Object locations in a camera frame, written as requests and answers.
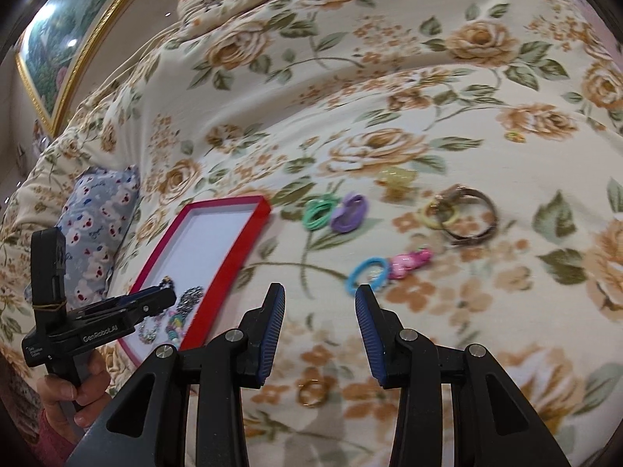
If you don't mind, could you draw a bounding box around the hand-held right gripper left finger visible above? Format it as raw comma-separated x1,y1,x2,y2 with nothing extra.
65,282,286,467

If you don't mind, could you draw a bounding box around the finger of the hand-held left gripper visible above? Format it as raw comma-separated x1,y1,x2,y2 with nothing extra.
82,289,164,315
114,288,177,324

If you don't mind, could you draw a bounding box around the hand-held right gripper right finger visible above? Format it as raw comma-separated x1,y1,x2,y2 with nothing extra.
355,284,572,467

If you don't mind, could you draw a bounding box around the blue hair tie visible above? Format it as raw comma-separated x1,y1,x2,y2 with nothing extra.
347,256,390,297

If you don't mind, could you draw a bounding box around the gold ring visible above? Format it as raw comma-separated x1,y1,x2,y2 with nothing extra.
298,380,328,407

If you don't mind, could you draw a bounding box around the pink hair clip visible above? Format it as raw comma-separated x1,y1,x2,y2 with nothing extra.
389,248,433,280

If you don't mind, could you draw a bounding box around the red shallow box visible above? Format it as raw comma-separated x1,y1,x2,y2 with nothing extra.
118,195,272,365

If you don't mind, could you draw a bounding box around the purple hair tie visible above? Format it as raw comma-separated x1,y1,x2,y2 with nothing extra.
331,193,370,233

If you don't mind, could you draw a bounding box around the green hair tie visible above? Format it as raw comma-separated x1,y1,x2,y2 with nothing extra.
303,193,341,231

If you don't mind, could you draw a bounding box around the brown strap wristwatch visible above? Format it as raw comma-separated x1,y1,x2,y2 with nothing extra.
431,184,498,246

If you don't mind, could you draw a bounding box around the yellow translucent hair claw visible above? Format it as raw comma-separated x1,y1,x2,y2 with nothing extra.
377,165,419,193

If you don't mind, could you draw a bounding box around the person's left forearm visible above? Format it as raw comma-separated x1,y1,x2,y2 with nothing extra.
26,406,79,467

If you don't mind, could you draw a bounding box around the person's left hand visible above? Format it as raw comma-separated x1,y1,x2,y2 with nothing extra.
41,350,115,443

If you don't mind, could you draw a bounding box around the grey bear print pillow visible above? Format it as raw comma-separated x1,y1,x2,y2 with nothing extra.
24,165,142,302

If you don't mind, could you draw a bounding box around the floral blanket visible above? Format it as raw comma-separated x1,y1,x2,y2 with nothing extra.
0,0,623,467

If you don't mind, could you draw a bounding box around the gold framed painting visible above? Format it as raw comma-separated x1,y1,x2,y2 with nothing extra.
14,0,166,134

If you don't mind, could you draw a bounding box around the pastel bead bracelet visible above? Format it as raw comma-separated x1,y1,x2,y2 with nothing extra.
137,318,164,346

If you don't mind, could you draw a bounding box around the colourful bead bracelet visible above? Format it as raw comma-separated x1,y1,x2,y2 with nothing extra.
165,309,188,344

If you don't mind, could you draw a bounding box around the silver chain bracelet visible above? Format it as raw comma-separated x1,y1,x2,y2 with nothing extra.
178,286,204,314

